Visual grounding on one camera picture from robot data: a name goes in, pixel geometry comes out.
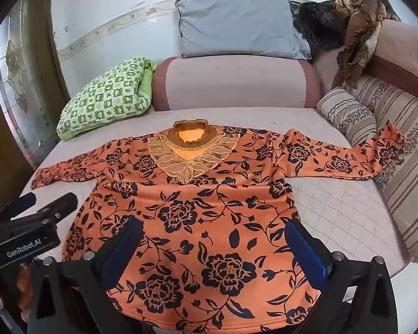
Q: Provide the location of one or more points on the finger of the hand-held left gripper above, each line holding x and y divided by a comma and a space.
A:
19, 202
57, 206

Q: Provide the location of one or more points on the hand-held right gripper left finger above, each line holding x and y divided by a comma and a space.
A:
122, 250

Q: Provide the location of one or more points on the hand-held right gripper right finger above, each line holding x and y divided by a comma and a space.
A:
304, 254

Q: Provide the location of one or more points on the orange black floral blouse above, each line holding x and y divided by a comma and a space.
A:
212, 215

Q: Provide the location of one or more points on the person's left hand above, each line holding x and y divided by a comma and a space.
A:
22, 285

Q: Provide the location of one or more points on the wooden door with glass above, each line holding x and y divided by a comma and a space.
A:
0, 139

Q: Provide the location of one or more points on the green checkered pillow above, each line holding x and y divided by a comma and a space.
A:
104, 101

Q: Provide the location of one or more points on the small striped floral bolster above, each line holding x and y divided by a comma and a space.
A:
345, 111

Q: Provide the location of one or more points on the large striped floral cushion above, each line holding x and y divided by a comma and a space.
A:
405, 139

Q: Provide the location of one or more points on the pink brown bolster cushion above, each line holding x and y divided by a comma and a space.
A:
400, 55
230, 83

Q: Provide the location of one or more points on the brown ruffled cloth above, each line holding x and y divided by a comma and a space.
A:
358, 31

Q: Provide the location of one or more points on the black furry cloth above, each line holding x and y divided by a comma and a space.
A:
317, 24

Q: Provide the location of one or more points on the grey pillow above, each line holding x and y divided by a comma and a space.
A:
240, 28

